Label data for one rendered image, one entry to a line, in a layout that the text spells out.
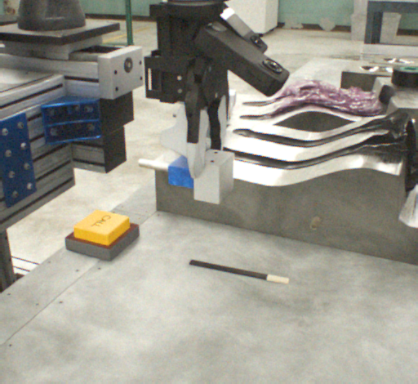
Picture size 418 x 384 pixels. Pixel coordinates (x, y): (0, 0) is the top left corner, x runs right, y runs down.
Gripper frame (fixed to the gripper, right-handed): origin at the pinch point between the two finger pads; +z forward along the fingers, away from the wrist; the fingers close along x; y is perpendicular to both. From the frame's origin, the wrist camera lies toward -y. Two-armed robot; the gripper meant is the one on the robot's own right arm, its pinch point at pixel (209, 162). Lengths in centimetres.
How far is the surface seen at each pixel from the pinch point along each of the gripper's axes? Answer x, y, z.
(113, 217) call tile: 0.8, 15.2, 11.3
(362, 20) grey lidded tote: -671, 85, 68
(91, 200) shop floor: -139, 128, 95
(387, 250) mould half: -10.2, -23.0, 13.4
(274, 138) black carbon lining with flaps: -30.3, 0.5, 6.8
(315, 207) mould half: -10.1, -12.3, 8.8
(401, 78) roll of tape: -68, -17, 2
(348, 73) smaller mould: -96, 0, 8
